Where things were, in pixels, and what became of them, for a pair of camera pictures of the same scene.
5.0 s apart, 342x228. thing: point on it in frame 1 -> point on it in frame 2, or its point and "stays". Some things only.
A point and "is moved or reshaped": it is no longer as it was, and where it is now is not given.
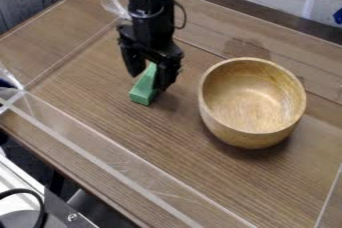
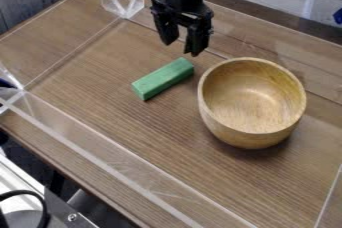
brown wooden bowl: (251, 102) stays
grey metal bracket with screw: (61, 214) stays
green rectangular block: (142, 88) is moved or reshaped
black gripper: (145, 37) -> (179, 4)
